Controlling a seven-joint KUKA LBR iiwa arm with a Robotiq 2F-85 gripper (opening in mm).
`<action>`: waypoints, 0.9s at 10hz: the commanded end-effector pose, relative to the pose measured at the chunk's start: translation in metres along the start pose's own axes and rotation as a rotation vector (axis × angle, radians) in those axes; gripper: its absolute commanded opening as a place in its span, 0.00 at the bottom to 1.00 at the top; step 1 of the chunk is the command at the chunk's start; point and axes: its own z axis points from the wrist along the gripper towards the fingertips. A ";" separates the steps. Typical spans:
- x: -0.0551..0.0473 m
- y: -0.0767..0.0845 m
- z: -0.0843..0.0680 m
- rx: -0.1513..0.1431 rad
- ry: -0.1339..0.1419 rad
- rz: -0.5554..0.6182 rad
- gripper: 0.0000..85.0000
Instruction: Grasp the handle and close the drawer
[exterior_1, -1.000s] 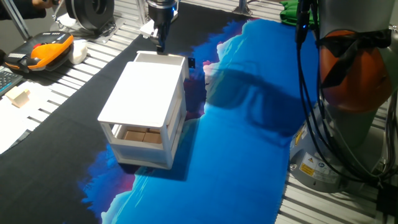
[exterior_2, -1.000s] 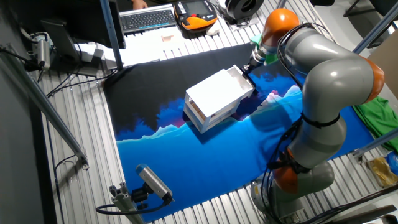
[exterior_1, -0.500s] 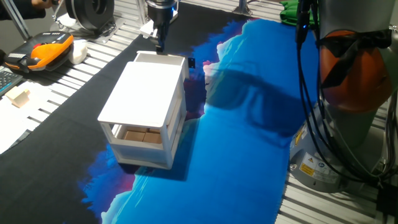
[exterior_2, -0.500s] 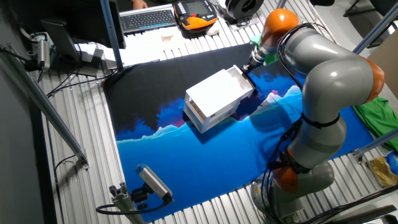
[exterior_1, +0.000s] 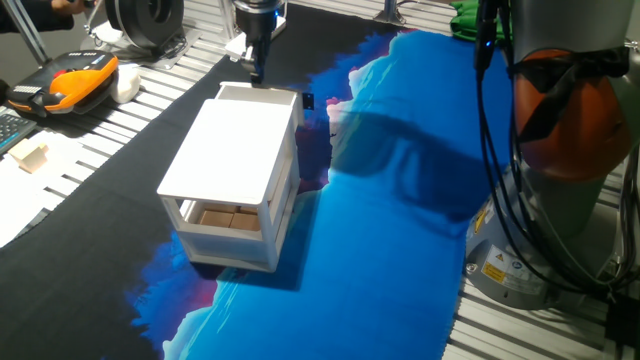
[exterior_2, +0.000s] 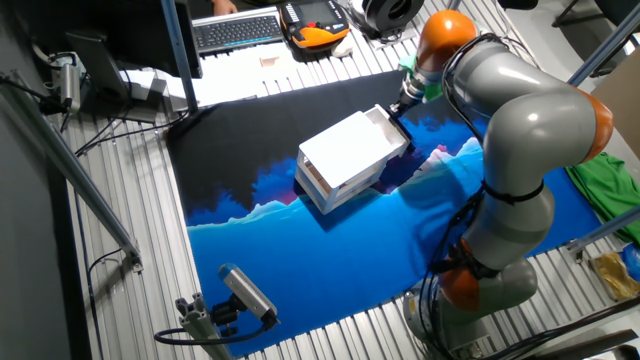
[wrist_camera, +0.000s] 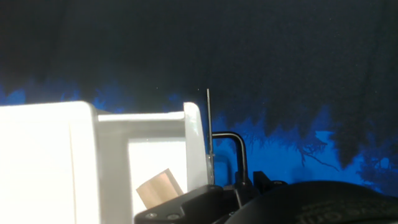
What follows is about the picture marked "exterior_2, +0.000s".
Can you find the aluminium profile bar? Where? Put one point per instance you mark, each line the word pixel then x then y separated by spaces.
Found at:
pixel 75 170
pixel 605 229

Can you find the blue plastic bag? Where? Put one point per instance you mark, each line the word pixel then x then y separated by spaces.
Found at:
pixel 632 260

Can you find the green wrist mount bracket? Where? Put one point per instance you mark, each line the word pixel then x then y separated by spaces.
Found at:
pixel 407 64

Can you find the white paper sheet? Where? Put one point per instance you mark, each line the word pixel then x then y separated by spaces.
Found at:
pixel 230 82

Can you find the silver camera on mount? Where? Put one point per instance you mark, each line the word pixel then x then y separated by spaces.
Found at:
pixel 70 85

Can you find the brown cardboard board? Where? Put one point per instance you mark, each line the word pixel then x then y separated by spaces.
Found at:
pixel 620 105

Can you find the orange black teach pendant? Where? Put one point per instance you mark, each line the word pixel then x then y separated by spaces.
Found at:
pixel 315 37

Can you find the pale wooden block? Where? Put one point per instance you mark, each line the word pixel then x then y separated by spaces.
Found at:
pixel 270 61

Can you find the black computer keyboard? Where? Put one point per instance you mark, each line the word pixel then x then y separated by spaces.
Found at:
pixel 235 32

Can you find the silver orange robot arm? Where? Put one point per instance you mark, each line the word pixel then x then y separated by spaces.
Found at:
pixel 530 120

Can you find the aluminium profile post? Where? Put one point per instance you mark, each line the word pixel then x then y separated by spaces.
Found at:
pixel 179 55
pixel 607 42

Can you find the yellow plastic bag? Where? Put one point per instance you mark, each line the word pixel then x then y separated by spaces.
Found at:
pixel 612 275

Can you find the aluminium camera mount profile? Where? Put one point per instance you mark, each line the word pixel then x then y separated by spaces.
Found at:
pixel 200 325

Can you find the green cloth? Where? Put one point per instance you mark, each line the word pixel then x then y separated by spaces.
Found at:
pixel 605 190

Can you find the blue black printed cloth mat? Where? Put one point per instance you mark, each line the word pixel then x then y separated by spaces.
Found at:
pixel 325 265

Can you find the black computer monitor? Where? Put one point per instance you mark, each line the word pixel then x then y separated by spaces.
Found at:
pixel 125 30

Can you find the bare human hand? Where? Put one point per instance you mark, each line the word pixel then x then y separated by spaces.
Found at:
pixel 224 6

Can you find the white lumpy object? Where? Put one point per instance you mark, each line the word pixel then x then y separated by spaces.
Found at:
pixel 343 48

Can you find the silver camera with blue end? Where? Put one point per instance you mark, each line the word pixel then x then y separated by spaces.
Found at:
pixel 247 292

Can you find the white drawer cabinet frame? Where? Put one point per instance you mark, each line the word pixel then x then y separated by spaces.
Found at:
pixel 345 150

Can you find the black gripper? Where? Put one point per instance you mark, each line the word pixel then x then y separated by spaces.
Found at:
pixel 411 95

